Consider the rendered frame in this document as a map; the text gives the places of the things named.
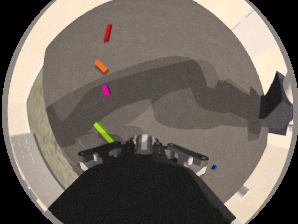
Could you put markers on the lime green rod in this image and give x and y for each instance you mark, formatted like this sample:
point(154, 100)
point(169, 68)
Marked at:
point(104, 132)

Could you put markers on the small magenta block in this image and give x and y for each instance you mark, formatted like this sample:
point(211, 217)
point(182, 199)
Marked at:
point(106, 90)

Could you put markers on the orange rod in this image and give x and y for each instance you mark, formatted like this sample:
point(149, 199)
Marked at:
point(101, 66)

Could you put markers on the dark red rod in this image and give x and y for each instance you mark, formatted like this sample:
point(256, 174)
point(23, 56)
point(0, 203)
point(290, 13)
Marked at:
point(107, 34)

